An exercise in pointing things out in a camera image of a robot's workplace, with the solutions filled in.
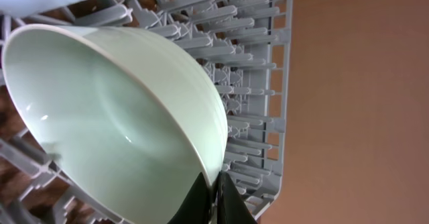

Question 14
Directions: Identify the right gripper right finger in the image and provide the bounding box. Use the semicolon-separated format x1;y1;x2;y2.
217;171;257;224

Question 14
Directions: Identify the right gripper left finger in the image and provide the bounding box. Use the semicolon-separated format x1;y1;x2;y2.
168;173;212;224

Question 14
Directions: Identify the mint green bowl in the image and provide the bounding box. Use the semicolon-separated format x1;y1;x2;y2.
1;24;228;223

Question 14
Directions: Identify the grey dishwasher rack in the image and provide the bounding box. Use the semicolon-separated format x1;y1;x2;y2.
1;0;292;218

